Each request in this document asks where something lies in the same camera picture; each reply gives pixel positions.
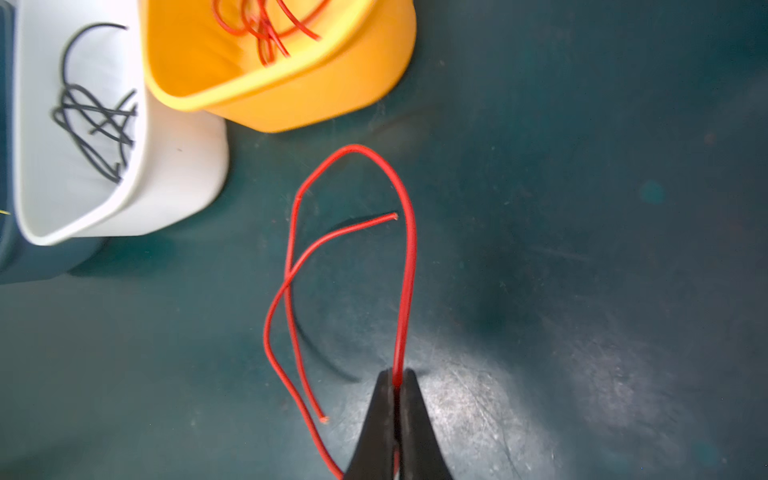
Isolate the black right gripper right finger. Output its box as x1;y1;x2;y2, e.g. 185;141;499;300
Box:
397;369;453;480

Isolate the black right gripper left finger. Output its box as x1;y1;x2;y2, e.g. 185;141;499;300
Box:
343;369;397;480

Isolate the red cable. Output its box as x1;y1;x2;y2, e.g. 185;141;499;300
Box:
211;0;332;67
262;143;419;480

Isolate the black cable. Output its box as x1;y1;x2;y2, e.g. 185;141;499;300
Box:
51;22;139;184

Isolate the green table mat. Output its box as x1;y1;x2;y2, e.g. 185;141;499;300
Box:
1;1;767;479

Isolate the blue plastic bin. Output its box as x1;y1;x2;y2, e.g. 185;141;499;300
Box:
1;1;106;285

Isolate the yellow plastic bin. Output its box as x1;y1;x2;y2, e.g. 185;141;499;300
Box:
139;1;417;133

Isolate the white plastic bin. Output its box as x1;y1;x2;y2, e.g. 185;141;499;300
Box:
12;1;229;246

